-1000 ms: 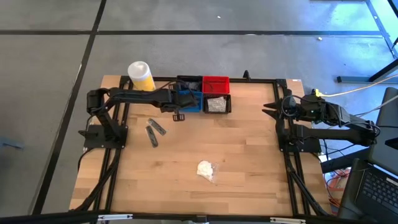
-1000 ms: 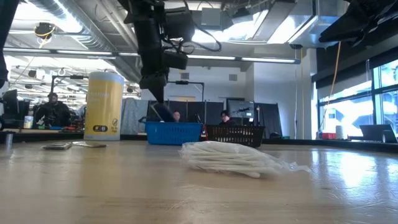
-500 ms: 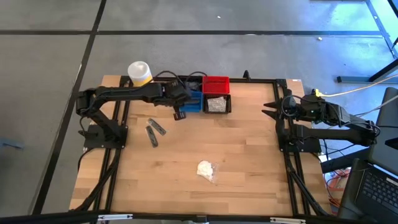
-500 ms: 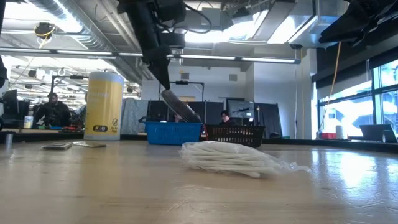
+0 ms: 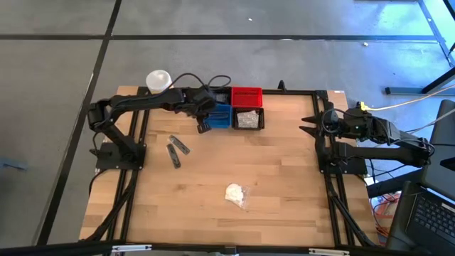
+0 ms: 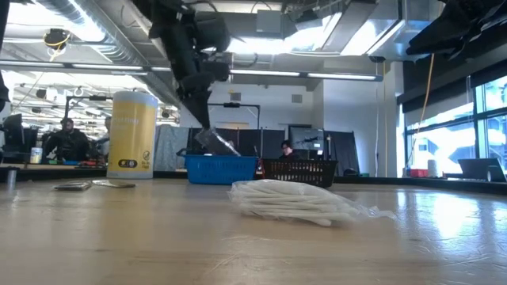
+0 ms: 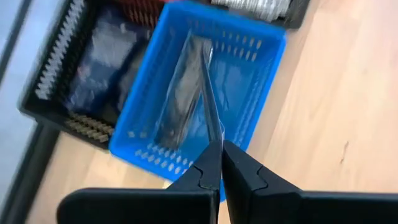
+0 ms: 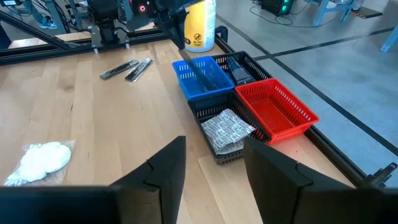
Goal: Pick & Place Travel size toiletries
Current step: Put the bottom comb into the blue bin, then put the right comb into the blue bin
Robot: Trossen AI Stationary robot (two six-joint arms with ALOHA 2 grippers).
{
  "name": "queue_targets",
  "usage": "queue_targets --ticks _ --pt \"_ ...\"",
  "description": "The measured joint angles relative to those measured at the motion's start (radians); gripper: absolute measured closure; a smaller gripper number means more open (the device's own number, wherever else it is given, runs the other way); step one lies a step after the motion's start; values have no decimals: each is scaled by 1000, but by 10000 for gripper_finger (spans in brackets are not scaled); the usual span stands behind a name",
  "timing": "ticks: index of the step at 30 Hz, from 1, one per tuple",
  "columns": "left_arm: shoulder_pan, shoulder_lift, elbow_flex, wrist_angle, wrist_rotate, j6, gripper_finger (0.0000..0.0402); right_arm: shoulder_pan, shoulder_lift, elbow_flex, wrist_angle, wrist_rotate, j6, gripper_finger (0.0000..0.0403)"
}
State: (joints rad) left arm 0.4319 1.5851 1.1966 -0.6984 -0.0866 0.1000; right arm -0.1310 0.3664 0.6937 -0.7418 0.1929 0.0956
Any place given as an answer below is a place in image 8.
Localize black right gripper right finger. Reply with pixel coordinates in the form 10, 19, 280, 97
243, 136, 398, 224

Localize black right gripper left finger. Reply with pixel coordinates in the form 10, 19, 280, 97
0, 136, 187, 224

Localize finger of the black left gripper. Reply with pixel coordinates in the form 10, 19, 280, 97
169, 11, 187, 50
160, 18, 182, 50

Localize long dark slim packet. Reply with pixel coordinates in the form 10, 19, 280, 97
179, 49, 218, 93

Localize dark blue toiletry tube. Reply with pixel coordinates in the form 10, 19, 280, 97
225, 56, 257, 86

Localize clear adhesive bandage pack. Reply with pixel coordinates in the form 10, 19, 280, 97
200, 108, 257, 149
210, 138, 249, 156

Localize yellow white wipes canister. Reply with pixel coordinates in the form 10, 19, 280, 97
183, 0, 217, 53

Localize blue plastic mesh basket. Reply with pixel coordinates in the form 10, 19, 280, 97
172, 55, 236, 101

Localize black plastic mesh basket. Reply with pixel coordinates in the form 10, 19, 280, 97
187, 90, 272, 166
212, 51, 274, 87

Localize red plastic mesh basket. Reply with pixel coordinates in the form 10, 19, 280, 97
234, 77, 320, 146

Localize black device green lights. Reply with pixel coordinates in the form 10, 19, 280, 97
260, 0, 295, 16

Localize clear bag of cotton swabs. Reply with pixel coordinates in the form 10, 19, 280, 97
4, 139, 76, 187

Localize person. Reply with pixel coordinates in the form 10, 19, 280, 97
21, 0, 59, 30

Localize light blue desk leg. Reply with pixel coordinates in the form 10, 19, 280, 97
312, 0, 354, 27
378, 25, 398, 54

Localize dark floor mat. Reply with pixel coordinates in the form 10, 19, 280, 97
349, 6, 384, 19

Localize black hook bracket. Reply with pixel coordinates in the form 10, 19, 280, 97
214, 26, 229, 45

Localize black aluminium table frame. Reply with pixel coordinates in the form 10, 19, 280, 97
0, 11, 398, 189

